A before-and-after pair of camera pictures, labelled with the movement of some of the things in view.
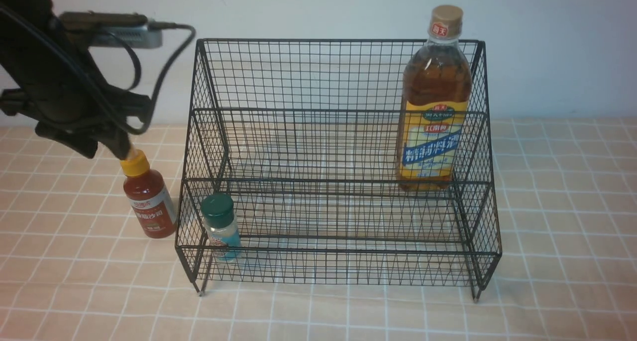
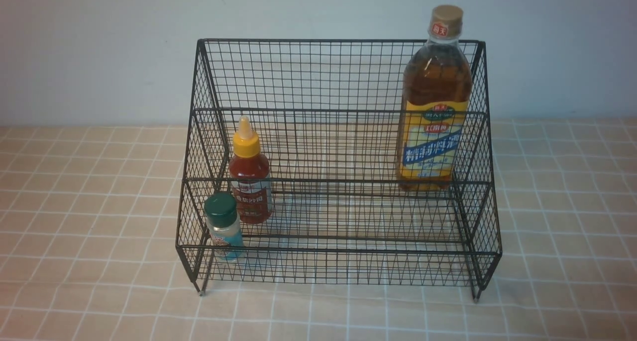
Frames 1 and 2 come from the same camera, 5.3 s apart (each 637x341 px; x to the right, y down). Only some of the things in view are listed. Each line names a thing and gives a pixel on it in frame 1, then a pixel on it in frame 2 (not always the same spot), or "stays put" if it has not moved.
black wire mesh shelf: x=304 y=136 stays put
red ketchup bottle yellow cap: x=148 y=196 → x=250 y=177
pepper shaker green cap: x=221 y=224 stays put
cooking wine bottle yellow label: x=436 y=88 stays put
